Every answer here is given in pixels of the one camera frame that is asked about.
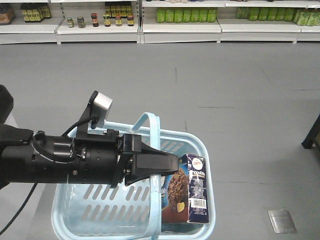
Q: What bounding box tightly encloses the light blue plastic basket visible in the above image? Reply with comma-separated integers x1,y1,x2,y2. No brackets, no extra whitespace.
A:
51,112,216,240

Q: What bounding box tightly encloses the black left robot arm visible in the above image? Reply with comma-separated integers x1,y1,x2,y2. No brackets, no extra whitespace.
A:
0,86,179,188

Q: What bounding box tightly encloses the Chocofello cookie box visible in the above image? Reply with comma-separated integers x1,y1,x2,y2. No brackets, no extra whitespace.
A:
161,153,209,224

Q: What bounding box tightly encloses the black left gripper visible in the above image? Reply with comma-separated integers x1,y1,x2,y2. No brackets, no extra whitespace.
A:
72,129,179,188

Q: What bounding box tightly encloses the left steel floor plate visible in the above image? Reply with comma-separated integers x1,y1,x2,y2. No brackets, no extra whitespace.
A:
267,209,297,234

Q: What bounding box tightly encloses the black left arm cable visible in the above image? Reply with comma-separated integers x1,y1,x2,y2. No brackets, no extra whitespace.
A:
0,117,98,233

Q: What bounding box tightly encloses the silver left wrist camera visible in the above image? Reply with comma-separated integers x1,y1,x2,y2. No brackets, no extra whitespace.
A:
77,90,113,134

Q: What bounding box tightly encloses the black wooden display stand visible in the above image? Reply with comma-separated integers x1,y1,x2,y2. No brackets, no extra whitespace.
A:
301,122,320,150

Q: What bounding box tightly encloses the white store shelving unit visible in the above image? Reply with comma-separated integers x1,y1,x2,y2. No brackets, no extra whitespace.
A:
0,0,320,45

